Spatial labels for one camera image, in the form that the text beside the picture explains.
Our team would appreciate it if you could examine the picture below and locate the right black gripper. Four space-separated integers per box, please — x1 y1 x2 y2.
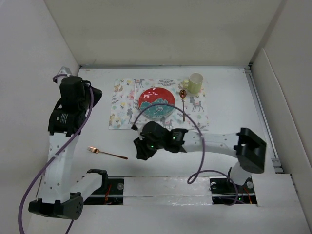
134 133 165 160

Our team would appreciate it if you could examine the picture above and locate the copper fork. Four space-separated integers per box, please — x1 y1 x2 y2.
87 147 128 160

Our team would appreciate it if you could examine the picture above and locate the red and teal plate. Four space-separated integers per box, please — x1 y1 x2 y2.
137 87 176 119

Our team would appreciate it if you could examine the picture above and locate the animal print cloth placemat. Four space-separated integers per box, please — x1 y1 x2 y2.
109 78 209 130

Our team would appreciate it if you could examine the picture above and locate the copper spoon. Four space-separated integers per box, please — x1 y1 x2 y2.
179 89 187 122

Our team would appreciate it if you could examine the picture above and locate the pale yellow mug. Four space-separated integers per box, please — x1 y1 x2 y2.
182 73 204 95

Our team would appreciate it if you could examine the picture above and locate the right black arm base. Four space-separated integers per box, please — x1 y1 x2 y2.
209 176 257 205

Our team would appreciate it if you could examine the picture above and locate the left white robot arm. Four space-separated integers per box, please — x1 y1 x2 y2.
28 76 109 220

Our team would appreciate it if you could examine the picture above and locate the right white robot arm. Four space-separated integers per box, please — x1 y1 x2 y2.
134 121 267 192

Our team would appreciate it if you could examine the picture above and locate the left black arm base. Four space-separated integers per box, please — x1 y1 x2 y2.
84 169 124 205

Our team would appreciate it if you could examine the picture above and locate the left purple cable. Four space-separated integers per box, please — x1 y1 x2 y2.
19 74 95 234

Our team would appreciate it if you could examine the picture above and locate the purple cable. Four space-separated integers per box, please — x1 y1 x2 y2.
131 103 246 207
19 74 95 234

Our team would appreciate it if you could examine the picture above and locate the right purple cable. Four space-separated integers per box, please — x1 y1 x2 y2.
131 103 246 207

